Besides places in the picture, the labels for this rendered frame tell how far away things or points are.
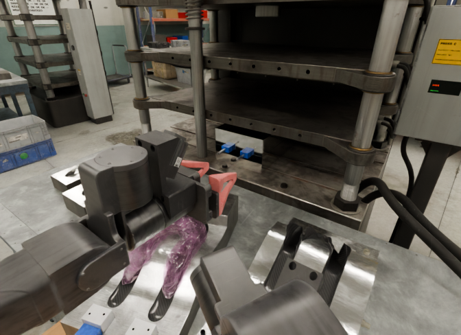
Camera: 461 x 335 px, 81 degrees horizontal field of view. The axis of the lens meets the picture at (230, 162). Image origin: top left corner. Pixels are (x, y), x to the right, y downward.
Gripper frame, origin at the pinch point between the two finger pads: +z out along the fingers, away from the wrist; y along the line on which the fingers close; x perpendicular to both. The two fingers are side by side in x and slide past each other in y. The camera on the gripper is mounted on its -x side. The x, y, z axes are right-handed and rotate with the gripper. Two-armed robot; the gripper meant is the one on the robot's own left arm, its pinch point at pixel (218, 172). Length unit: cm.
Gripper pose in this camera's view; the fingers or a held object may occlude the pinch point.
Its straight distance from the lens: 47.9
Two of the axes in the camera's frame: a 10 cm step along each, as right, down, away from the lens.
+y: -8.0, -2.8, 5.3
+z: 6.0, -3.5, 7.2
